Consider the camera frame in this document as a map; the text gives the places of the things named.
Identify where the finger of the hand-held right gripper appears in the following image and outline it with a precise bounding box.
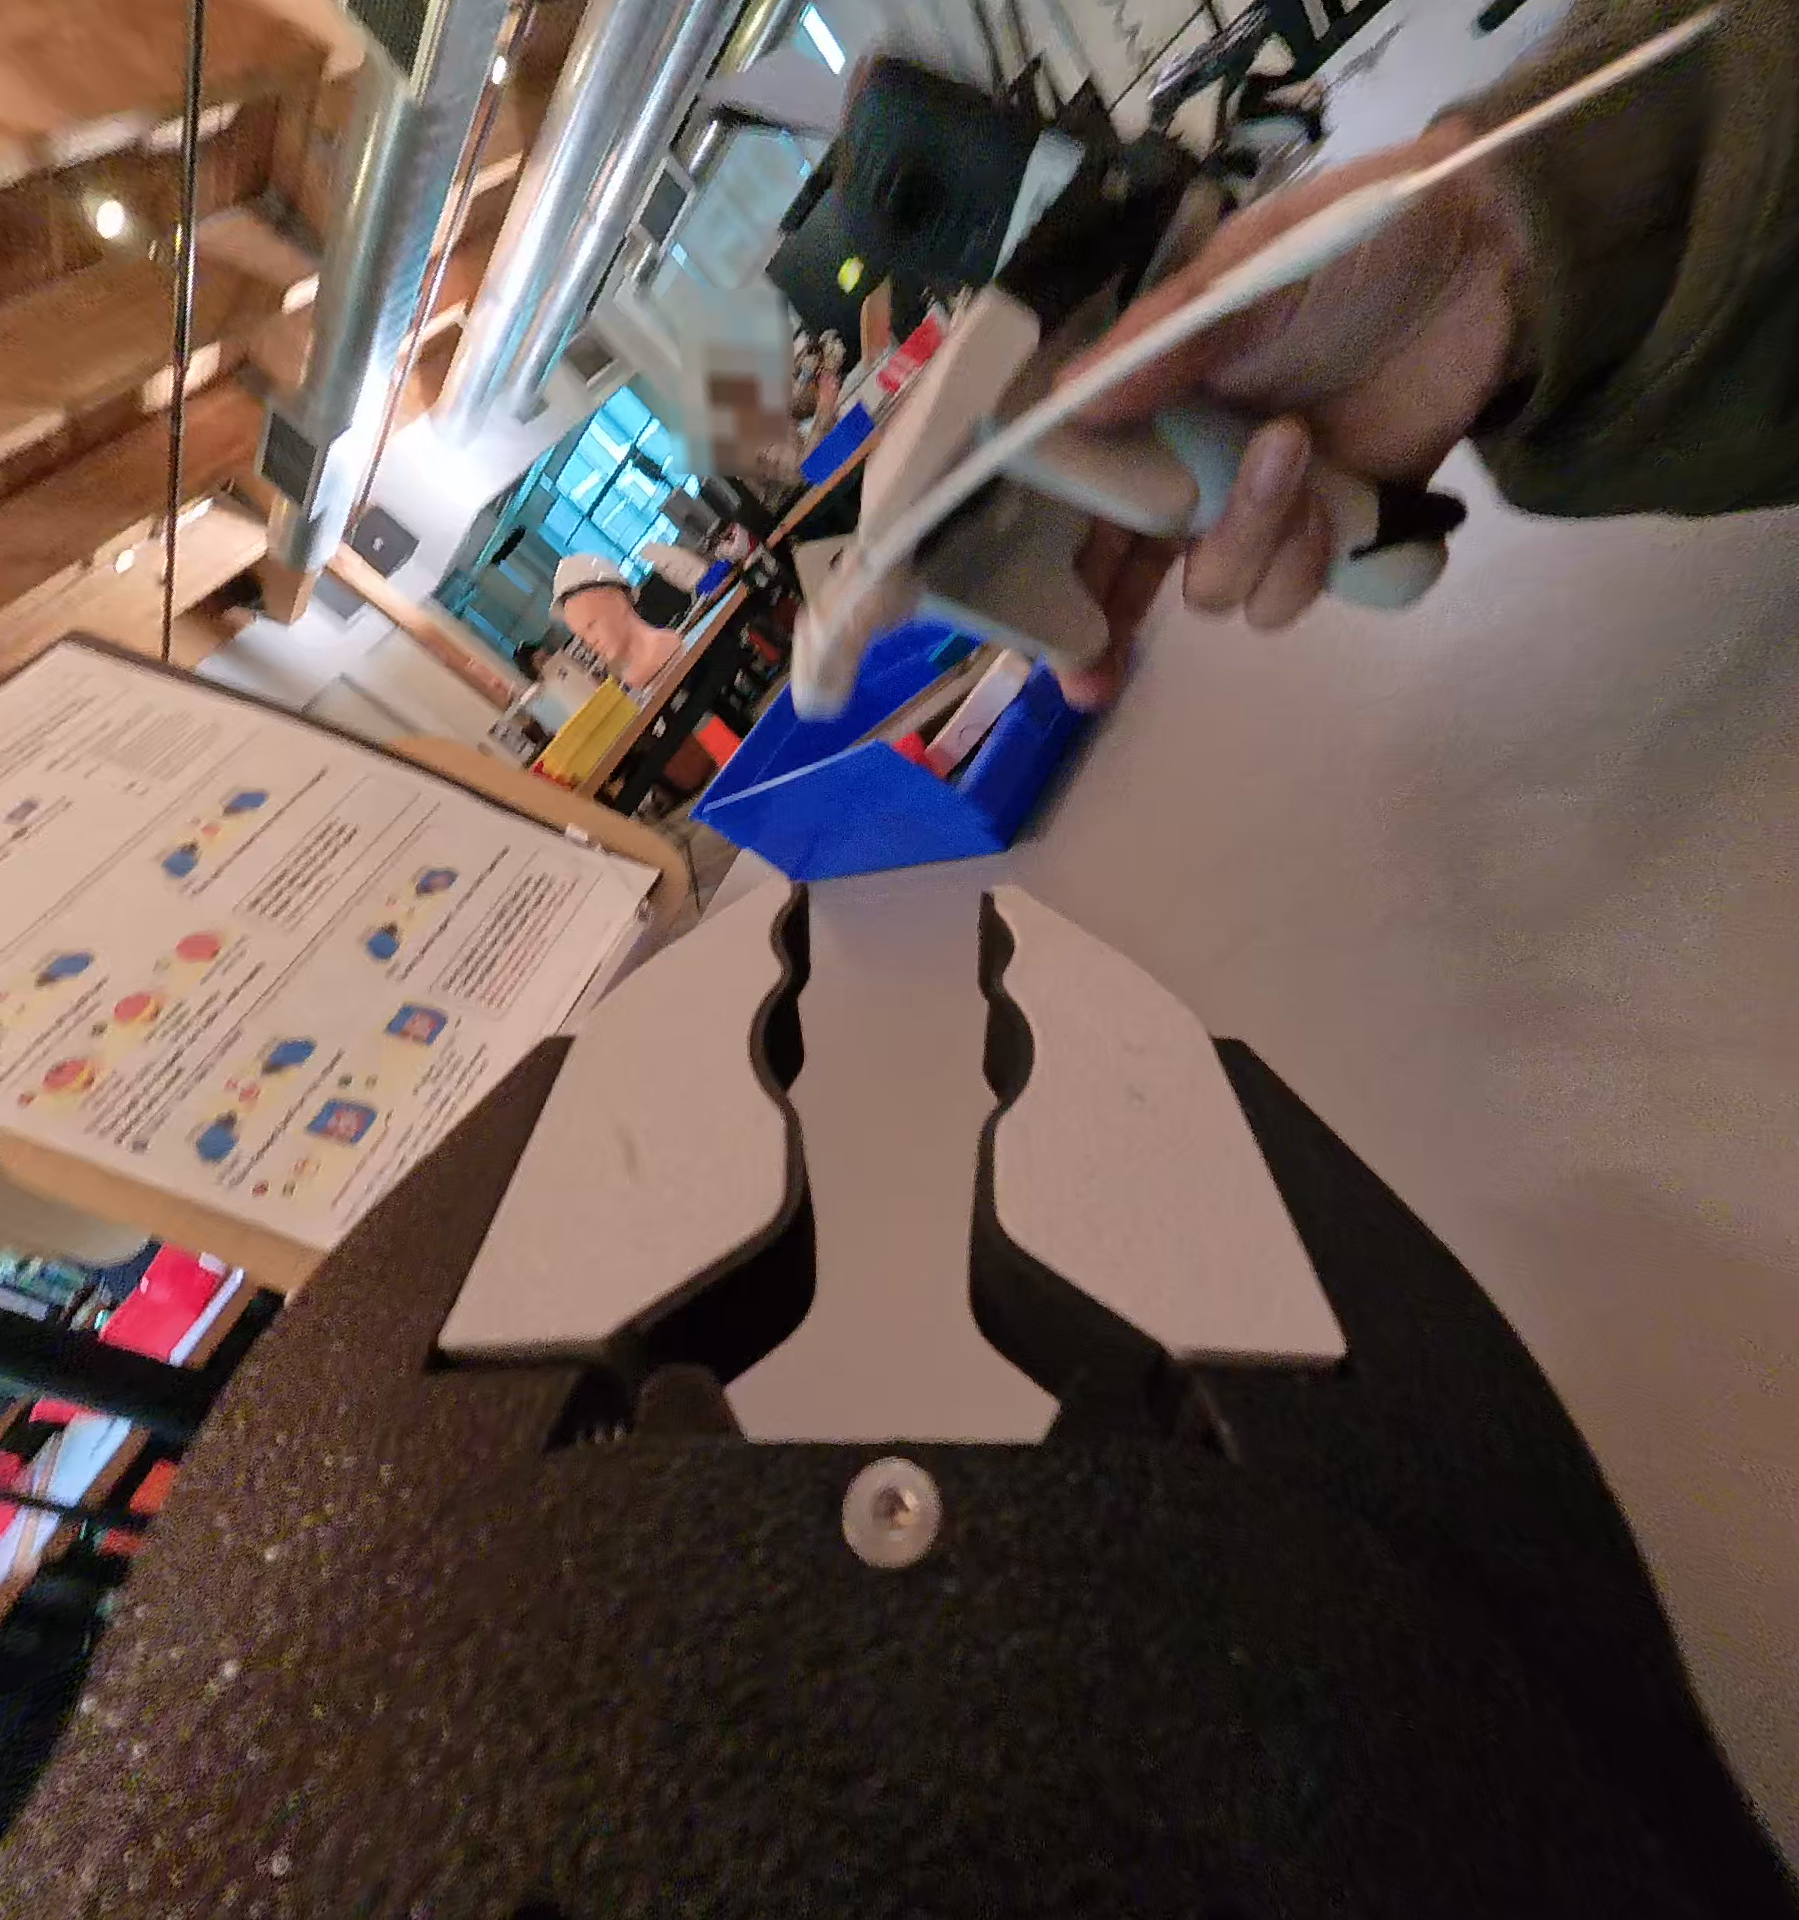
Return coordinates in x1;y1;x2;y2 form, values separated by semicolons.
857;286;1046;561
913;435;1205;677

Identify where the white charging cable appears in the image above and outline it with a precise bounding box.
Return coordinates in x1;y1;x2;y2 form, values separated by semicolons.
792;7;1725;720

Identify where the small yellow bin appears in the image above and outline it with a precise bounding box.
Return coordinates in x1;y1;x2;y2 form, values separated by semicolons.
531;681;645;790

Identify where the silver ceiling duct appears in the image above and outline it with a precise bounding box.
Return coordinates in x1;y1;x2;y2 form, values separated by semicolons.
433;0;757;437
267;0;529;572

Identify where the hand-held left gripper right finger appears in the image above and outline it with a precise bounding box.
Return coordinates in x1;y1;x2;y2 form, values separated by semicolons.
970;885;1349;1373

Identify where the printed instruction sheet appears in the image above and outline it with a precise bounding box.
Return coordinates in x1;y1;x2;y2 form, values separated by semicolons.
0;645;660;1254

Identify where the instruction sheet on board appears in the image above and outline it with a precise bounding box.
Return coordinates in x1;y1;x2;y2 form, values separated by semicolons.
0;630;691;1293

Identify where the person's right hand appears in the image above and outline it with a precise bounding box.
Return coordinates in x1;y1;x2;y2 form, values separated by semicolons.
1056;127;1532;710

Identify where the person's right forearm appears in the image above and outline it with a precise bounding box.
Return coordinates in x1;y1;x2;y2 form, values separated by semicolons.
1439;0;1799;520

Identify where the blue plastic bin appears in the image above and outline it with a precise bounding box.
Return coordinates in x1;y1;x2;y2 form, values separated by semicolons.
691;622;1103;882

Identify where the black monitor screen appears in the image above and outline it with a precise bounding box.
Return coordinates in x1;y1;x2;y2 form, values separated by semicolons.
767;187;878;333

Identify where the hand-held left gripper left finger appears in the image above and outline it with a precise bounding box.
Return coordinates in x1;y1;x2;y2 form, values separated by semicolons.
435;878;820;1368

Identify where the white flat box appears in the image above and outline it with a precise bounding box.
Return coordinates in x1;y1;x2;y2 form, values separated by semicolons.
928;649;1030;778

